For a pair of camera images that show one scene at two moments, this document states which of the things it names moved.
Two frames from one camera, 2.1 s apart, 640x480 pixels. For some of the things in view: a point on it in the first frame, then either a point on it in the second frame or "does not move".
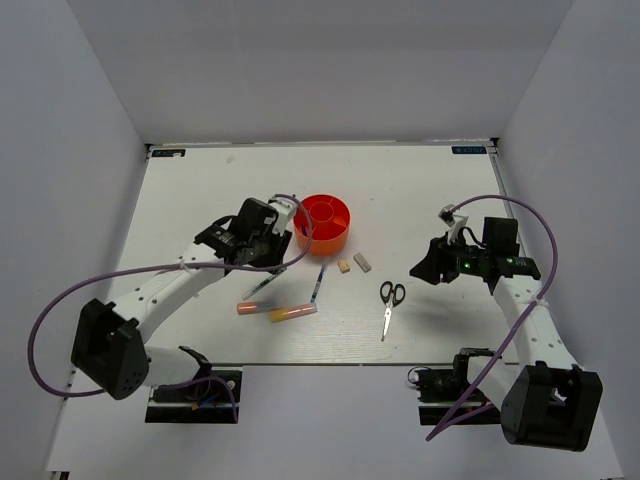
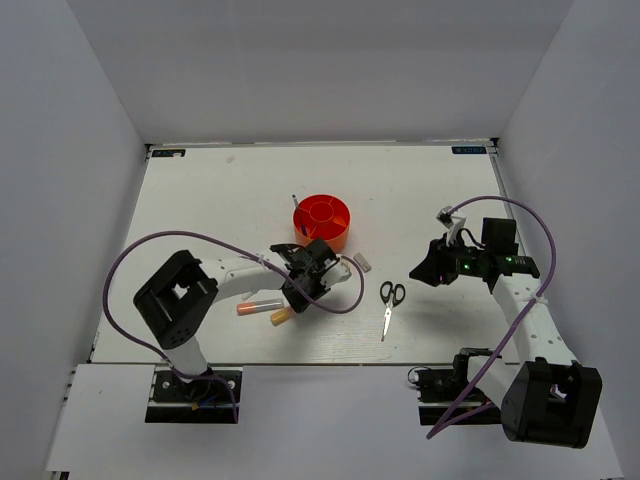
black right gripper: (438, 260) does not move
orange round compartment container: (331, 224) does not move
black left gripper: (280, 246) -> (298, 304)
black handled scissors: (390, 294) does not move
